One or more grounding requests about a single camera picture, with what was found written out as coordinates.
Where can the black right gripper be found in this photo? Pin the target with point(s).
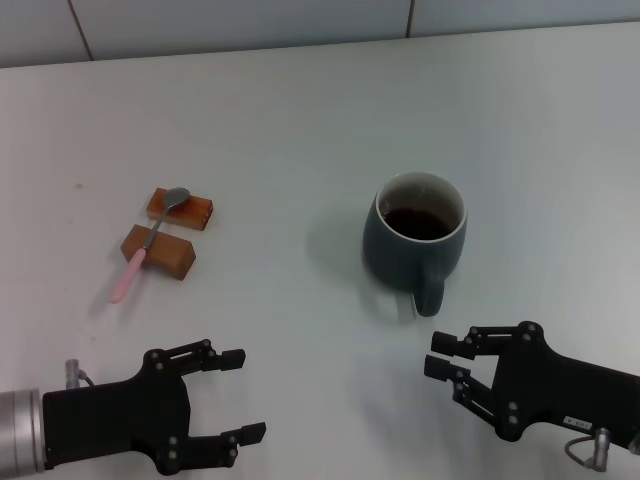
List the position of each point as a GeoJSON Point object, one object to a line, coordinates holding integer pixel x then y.
{"type": "Point", "coordinates": [550, 390]}

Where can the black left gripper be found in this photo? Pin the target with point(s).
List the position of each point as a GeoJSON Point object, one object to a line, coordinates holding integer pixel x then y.
{"type": "Point", "coordinates": [115, 420]}

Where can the dark grey ceramic mug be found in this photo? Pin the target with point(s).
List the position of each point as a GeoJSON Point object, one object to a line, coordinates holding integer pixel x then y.
{"type": "Point", "coordinates": [390, 255]}

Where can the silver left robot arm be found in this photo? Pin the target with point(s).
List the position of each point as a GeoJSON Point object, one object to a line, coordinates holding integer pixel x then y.
{"type": "Point", "coordinates": [20, 430]}

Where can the dark coffee liquid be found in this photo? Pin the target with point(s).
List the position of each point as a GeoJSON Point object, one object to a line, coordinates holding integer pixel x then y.
{"type": "Point", "coordinates": [415, 225]}

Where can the matte brown wooden block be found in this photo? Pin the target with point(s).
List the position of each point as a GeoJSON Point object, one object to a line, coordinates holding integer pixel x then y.
{"type": "Point", "coordinates": [170, 255]}

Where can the glossy orange wooden block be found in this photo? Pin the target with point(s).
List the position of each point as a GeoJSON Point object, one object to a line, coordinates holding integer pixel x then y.
{"type": "Point", "coordinates": [196, 212]}

